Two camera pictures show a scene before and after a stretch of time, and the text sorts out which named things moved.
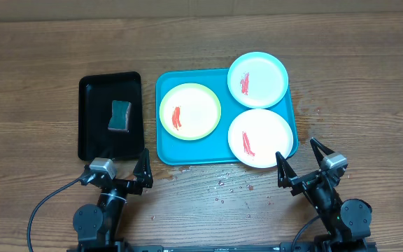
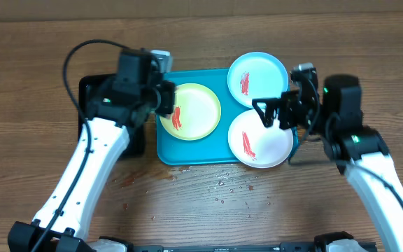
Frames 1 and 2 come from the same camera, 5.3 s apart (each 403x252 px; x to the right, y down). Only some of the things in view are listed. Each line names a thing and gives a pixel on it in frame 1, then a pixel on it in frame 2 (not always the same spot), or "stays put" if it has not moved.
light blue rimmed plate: x=257 y=80 stays put
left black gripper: x=135 y=187 to x=168 y=96
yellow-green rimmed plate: x=189 y=111 stays put
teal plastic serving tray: x=215 y=148 stays put
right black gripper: x=288 y=175 to x=286 y=106
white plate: x=255 y=136 stays put
